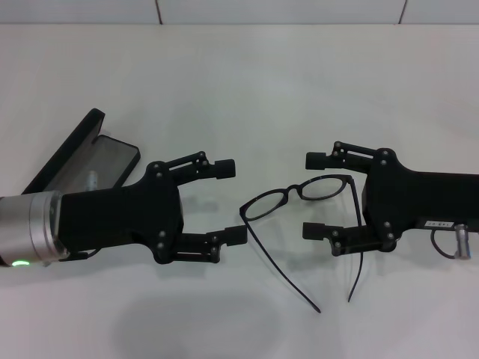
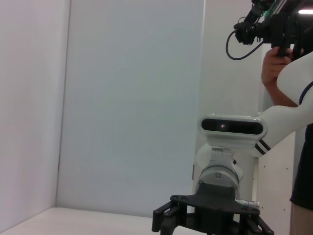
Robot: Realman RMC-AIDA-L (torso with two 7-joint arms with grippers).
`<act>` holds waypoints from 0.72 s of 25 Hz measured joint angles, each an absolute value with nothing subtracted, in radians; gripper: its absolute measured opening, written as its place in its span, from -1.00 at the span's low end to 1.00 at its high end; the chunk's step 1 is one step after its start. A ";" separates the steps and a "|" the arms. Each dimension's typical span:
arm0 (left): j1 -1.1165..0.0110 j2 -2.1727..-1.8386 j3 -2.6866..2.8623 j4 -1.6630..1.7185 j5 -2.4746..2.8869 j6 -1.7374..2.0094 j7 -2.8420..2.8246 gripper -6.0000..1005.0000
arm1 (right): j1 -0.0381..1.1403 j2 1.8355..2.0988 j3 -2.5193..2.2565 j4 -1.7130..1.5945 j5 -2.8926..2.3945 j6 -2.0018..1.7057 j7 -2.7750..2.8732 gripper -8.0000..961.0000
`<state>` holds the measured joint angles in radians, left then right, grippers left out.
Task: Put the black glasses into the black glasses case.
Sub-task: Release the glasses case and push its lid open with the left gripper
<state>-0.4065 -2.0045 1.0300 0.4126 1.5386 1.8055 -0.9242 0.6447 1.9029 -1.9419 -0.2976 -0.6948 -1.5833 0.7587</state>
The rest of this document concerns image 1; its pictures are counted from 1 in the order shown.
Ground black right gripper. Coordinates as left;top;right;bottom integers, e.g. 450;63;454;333
302;141;479;257

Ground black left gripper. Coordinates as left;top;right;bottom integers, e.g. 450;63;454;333
55;161;185;266

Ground black glasses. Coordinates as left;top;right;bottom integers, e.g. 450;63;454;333
239;174;366;314

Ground black glasses case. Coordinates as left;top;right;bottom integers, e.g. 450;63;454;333
22;108;141;195

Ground left wrist cable with plug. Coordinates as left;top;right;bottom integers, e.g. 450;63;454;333
43;248;99;267

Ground wrist cable with plug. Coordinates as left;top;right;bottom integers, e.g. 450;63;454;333
43;248;99;267
430;223;475;260

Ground right wrist cable with plug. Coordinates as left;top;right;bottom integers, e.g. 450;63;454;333
430;223;475;260

